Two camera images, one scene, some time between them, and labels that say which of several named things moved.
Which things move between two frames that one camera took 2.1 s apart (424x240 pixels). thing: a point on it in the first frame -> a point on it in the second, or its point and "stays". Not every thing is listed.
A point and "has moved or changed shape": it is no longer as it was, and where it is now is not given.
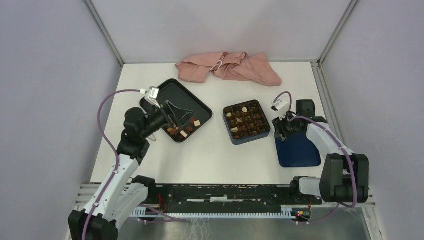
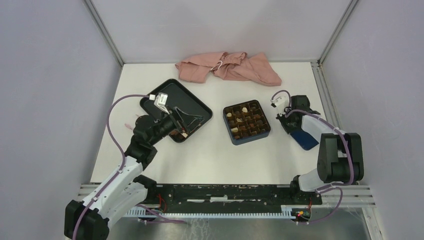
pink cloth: [237, 66] stays
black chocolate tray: [186, 112] stays
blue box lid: [298, 150] has moved or changed shape
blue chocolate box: [246, 121] stays
